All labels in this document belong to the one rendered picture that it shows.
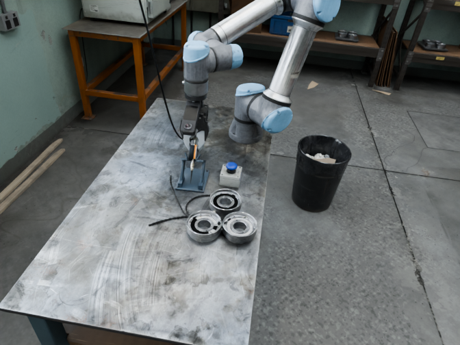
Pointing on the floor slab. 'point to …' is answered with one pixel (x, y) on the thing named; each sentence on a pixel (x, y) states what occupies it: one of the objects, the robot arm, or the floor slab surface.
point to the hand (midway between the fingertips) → (194, 148)
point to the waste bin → (318, 172)
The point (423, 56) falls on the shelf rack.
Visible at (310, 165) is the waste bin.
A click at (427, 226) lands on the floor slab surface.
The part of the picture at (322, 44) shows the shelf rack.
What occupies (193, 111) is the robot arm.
